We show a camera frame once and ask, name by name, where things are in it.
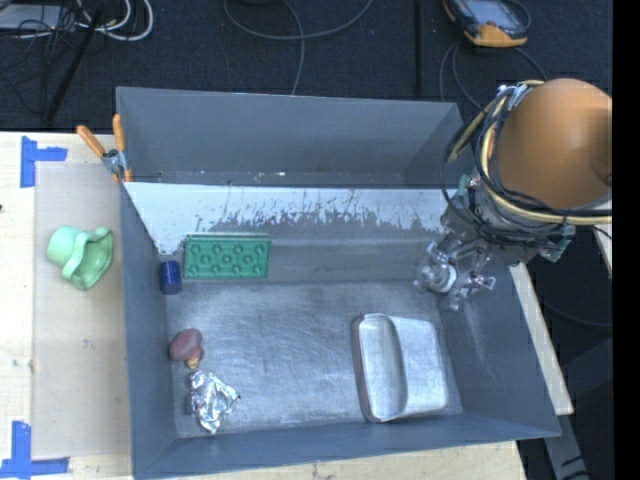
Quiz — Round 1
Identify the dark blue small cylinder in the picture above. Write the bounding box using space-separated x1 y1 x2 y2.
158 259 183 296

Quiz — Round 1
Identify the crumpled silver foil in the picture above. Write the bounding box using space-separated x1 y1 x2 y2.
187 369 242 436

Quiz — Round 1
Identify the dark green flat block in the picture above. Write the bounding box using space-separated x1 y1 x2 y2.
183 233 272 281

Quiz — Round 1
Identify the red-brown toy mushroom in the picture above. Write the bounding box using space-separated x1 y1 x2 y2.
168 328 206 371

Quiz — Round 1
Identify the grey metal bin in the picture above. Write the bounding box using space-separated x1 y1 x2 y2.
114 86 563 480

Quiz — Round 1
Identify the clear glass dish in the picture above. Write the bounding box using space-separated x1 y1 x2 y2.
349 312 450 425

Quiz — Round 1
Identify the pale wood flat board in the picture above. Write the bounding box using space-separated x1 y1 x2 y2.
30 161 133 462

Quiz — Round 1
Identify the light green plastic cup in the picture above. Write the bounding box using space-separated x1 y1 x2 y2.
46 224 115 292

